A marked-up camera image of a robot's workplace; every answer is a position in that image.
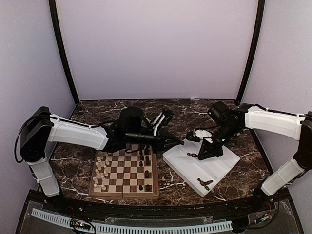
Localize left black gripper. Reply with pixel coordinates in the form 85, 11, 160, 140
126, 128, 181, 154

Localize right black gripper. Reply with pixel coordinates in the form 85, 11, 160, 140
198, 123, 240, 159

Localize dark piece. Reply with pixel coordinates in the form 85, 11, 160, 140
187, 153, 198, 158

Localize white plastic tray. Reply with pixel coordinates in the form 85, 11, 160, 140
163, 140, 240, 197

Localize wooden chess board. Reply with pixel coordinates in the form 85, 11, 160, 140
88, 144, 159, 199

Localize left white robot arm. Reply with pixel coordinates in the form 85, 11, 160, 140
14, 106, 184, 213

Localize dark pawns on board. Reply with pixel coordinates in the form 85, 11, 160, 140
137, 145, 153, 192

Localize dark chess pieces pile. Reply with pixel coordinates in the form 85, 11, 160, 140
197, 178, 213, 191

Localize white chess pieces row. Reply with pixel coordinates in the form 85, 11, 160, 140
91, 151, 112, 193

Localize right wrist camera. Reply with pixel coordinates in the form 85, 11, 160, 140
186, 129, 212, 142

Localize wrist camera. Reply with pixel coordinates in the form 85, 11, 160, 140
150, 109, 174, 136
186, 129, 212, 142

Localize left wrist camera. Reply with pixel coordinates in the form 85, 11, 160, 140
150, 109, 174, 136

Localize white slotted cable duct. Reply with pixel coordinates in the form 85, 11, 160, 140
31, 208, 233, 234

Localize right black frame post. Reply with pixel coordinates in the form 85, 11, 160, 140
235, 0, 265, 105

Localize black frame post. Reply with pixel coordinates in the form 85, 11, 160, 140
48, 0, 80, 105
235, 0, 265, 105

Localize left black frame post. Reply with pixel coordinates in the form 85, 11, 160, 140
48, 0, 80, 105

